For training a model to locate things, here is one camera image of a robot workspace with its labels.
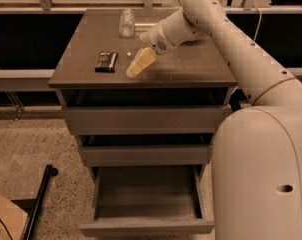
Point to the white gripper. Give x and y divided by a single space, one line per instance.
156 38

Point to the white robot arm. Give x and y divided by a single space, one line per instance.
257 151

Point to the grey drawer cabinet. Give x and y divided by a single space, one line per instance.
98 32

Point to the top grey drawer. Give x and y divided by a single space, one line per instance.
138 120

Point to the middle grey drawer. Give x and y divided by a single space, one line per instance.
155 155

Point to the open bottom grey drawer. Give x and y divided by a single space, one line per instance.
147 200

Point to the clear glass jar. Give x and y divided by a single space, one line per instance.
127 23

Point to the black metal stand leg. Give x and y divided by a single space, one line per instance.
33 206

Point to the cardboard box lower left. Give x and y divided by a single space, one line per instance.
12 220

